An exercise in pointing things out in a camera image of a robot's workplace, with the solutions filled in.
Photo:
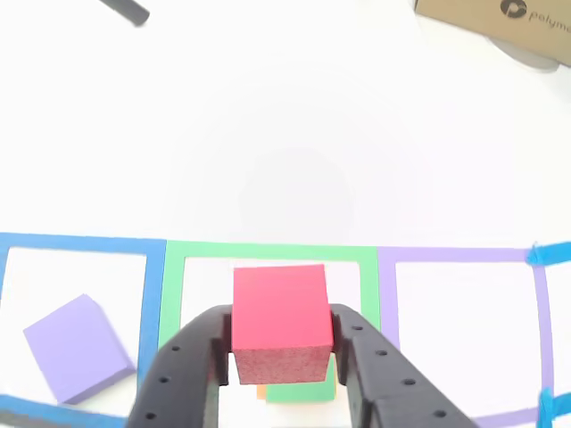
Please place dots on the grey rod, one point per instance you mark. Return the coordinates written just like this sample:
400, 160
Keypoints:
127, 11

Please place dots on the polymaker cardboard box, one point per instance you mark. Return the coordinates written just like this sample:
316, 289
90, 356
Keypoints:
482, 22

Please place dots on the orange cube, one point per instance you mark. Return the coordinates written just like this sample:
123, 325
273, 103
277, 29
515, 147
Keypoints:
261, 392

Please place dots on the grey round disc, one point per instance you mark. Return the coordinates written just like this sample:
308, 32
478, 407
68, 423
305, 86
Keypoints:
526, 55

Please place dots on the purple square frame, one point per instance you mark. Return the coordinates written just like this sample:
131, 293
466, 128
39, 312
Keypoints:
386, 290

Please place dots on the green square frame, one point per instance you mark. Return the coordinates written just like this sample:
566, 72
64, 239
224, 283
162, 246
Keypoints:
267, 249

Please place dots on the blue square frame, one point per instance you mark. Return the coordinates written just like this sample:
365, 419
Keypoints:
151, 290

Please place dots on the large purple cube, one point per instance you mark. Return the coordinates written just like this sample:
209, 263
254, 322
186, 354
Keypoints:
76, 348

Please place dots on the green cube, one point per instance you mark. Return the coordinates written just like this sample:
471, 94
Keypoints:
303, 392

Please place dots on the small red cube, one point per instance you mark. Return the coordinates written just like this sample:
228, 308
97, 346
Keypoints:
281, 307

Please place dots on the crumpled blue tape strip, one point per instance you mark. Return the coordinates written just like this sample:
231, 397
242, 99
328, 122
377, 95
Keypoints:
546, 408

